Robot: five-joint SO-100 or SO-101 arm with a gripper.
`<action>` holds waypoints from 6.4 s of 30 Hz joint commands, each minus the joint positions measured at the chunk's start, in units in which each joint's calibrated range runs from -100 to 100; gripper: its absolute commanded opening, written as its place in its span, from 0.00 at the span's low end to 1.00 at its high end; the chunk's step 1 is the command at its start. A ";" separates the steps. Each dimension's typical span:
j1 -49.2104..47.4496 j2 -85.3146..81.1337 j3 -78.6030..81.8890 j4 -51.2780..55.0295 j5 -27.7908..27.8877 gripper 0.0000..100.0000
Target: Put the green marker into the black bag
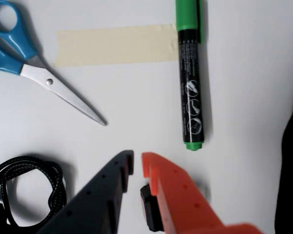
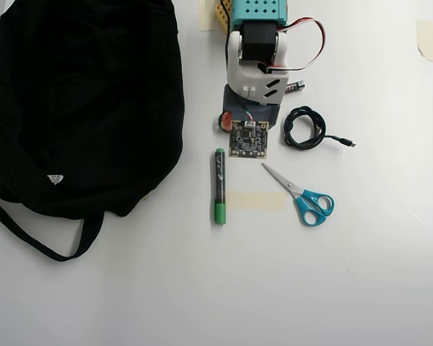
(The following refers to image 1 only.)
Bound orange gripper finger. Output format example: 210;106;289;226
141;152;262;234

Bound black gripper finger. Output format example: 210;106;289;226
36;150;135;234

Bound green and black marker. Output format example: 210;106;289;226
175;0;206;152

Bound beige masking tape strip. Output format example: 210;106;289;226
55;23;179;68

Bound black plastic ring clip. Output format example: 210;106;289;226
140;184;166;232

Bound black coiled usb cable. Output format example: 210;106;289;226
0;154;68;229

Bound blue handled scissors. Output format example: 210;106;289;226
0;0;108;127

